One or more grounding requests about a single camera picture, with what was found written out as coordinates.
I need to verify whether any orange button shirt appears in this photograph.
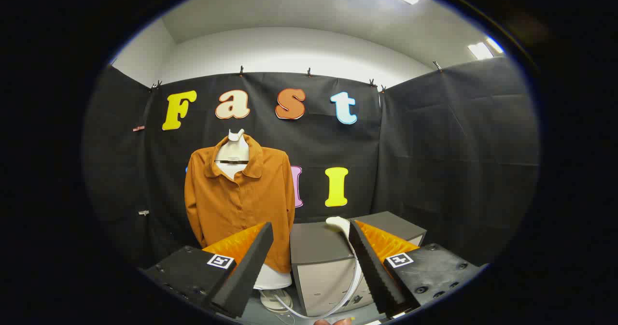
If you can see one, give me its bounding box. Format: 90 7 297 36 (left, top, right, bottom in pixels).
184 134 296 273

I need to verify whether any white mannequin torso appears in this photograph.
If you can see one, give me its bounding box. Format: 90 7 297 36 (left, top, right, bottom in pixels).
215 128 294 313

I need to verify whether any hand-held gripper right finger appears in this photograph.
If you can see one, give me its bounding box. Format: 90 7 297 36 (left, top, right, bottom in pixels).
349 220 484 319

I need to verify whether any black backdrop cloth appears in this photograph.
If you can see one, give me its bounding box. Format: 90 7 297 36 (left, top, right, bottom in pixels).
82 57 540 270

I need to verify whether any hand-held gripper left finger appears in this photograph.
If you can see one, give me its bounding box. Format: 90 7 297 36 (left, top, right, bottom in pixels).
145 222 274 319

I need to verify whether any small ceiling light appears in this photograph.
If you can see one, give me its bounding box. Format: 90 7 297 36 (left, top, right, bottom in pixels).
467 36 505 60

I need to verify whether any grey cabinet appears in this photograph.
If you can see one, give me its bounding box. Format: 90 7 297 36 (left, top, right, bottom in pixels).
290 212 428 317

